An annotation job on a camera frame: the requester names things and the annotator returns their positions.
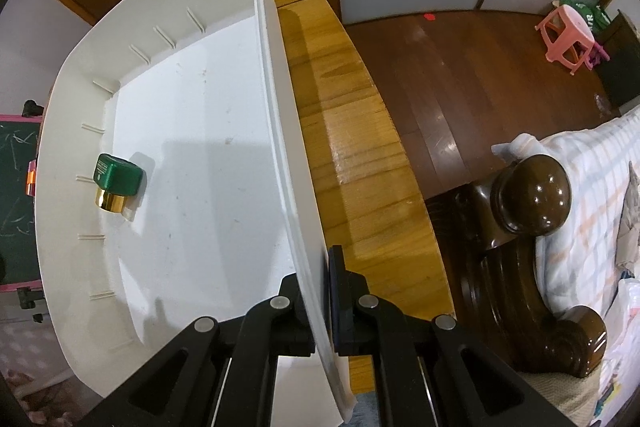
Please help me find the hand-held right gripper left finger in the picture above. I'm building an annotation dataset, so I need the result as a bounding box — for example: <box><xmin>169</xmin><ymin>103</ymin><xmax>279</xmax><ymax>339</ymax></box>
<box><xmin>75</xmin><ymin>273</ymin><xmax>317</xmax><ymax>427</ymax></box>

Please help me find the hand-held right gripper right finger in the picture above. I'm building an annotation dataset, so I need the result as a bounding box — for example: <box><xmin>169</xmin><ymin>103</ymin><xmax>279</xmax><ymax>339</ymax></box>
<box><xmin>326</xmin><ymin>245</ymin><xmax>571</xmax><ymax>427</ymax></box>

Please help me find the white plastic bin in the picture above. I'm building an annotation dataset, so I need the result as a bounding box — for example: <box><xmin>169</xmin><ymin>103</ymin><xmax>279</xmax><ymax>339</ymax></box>
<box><xmin>32</xmin><ymin>0</ymin><xmax>358</xmax><ymax>425</ymax></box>

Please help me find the grey fluffy rug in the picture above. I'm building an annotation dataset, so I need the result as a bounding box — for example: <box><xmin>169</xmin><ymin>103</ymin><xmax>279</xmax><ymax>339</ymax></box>
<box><xmin>357</xmin><ymin>389</ymin><xmax>382</xmax><ymax>427</ymax></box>

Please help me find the green bottle with gold cap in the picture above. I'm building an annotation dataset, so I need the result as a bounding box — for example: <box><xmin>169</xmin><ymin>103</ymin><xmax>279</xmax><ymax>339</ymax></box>
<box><xmin>93</xmin><ymin>153</ymin><xmax>146</xmax><ymax>214</ymax></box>

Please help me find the beige towel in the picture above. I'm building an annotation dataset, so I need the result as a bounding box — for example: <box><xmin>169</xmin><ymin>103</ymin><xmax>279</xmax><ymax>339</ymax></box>
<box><xmin>517</xmin><ymin>367</ymin><xmax>608</xmax><ymax>427</ymax></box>

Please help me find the striped white blanket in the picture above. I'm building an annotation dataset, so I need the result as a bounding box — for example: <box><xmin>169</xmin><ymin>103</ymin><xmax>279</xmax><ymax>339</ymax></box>
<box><xmin>492</xmin><ymin>104</ymin><xmax>640</xmax><ymax>343</ymax></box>

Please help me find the white plastic bag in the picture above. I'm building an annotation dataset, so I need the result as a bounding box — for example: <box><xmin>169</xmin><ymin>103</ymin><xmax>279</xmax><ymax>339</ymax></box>
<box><xmin>595</xmin><ymin>277</ymin><xmax>640</xmax><ymax>427</ymax></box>

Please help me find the grey cloth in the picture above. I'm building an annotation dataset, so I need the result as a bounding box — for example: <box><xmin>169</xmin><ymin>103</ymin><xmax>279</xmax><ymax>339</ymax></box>
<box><xmin>615</xmin><ymin>162</ymin><xmax>640</xmax><ymax>268</ymax></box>

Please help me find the small magenta stool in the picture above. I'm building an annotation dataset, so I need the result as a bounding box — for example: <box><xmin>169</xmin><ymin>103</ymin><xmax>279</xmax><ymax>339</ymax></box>
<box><xmin>585</xmin><ymin>47</ymin><xmax>611</xmax><ymax>70</ymax></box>

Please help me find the pink plastic stool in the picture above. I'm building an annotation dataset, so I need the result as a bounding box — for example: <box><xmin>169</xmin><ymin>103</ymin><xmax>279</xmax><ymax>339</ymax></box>
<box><xmin>536</xmin><ymin>4</ymin><xmax>596</xmax><ymax>76</ymax></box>

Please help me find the dark wooden cabinet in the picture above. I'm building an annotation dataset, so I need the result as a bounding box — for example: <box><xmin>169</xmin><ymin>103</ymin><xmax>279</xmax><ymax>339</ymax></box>
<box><xmin>595</xmin><ymin>9</ymin><xmax>640</xmax><ymax>118</ymax></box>

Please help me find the green bag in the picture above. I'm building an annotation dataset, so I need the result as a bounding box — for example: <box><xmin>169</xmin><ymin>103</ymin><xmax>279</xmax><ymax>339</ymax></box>
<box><xmin>559</xmin><ymin>0</ymin><xmax>608</xmax><ymax>32</ymax></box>

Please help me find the dark wooden bed frame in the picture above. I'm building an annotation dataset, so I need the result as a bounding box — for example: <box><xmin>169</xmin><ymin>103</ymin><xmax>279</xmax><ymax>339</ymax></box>
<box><xmin>425</xmin><ymin>154</ymin><xmax>608</xmax><ymax>380</ymax></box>

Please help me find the green chalkboard with pink frame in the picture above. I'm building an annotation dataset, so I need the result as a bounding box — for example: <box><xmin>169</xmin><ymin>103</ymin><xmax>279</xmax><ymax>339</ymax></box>
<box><xmin>0</xmin><ymin>114</ymin><xmax>43</xmax><ymax>293</ymax></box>

